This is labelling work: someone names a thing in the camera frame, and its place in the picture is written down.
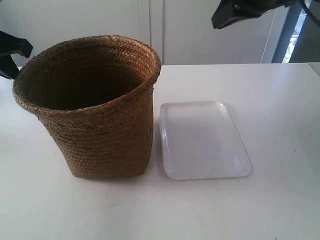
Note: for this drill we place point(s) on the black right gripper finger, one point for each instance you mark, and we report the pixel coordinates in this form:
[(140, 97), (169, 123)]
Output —
[(230, 12)]

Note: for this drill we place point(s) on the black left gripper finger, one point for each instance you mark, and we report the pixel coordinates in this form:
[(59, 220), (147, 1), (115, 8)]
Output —
[(8, 68), (10, 44)]

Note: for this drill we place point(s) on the brown woven straw basket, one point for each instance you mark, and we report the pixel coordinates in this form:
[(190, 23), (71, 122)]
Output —
[(94, 96)]

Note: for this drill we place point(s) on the white rectangular plastic tray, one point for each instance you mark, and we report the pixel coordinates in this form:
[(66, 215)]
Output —
[(199, 140)]

